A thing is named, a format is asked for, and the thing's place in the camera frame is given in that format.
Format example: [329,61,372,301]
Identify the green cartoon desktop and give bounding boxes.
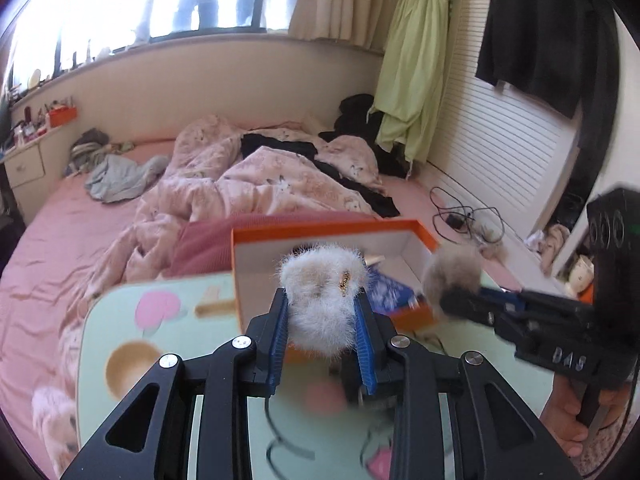
[75,275,551,480]

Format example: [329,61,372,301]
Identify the person's right hand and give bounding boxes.
[540,375,631,458]

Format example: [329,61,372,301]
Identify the white mug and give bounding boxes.
[565,255,596,298]

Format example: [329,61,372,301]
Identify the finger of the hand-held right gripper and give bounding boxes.
[477,285,526,312]
[439,287,506,327]

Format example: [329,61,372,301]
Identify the beige curtain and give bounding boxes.
[290,0,416,53]

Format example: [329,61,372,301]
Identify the tan fur pompom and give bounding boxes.
[422,247,483,318]

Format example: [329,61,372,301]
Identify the pink floral blanket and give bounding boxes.
[30,115,401,461]

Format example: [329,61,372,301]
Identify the blue tin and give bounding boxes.
[367,267,421,313]

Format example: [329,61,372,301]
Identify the white shutter door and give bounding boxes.
[427,55,583,241]

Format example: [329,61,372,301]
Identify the green hanging garment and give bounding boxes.
[375,0,461,166]

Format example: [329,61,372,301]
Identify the small orange box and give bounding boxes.
[47,106,78,127]

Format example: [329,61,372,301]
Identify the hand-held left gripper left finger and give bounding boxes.
[60,287,291,480]

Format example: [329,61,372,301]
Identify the grey clothes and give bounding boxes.
[85,154,171,203]

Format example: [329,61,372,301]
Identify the window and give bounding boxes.
[10,0,311,86]

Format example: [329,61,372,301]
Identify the dark striped clothes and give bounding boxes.
[65,129,111,176]

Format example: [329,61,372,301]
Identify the beige cloth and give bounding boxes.
[525,224,571,273]

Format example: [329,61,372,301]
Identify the pink bed sheet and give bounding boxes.
[0,140,501,461]

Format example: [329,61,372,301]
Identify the white fur pompom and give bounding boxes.
[277,244,371,358]

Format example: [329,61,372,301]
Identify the black clothes pile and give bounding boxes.
[320,94,411,178]

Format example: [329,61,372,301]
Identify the white nightstand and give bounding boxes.
[2,144,48,206]

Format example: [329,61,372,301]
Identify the orange cardboard box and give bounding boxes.
[231,209,440,363]

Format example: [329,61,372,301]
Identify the black hanging garment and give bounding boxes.
[475,0,608,118]

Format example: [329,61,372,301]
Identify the black cable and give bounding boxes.
[430,187,506,246]

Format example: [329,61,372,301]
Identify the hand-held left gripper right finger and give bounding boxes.
[352,292,581,480]

